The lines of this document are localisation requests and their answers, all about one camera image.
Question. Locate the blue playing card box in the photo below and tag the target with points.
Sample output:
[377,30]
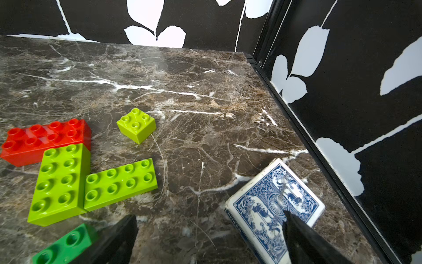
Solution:
[257,210]

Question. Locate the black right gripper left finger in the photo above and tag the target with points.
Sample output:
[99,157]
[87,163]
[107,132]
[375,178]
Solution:
[115,246]

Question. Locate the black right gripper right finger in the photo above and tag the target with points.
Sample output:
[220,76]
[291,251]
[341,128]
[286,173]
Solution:
[306,246]

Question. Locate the lime lego brick long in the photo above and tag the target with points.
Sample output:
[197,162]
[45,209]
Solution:
[60,188]
[117,184]

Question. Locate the dark green square lego brick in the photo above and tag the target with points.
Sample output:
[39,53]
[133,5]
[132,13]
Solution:
[68,247]

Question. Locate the red lego brick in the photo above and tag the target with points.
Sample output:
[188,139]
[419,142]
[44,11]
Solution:
[26,146]

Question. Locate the small lime lego brick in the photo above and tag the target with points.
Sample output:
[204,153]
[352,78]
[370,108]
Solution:
[137,125]

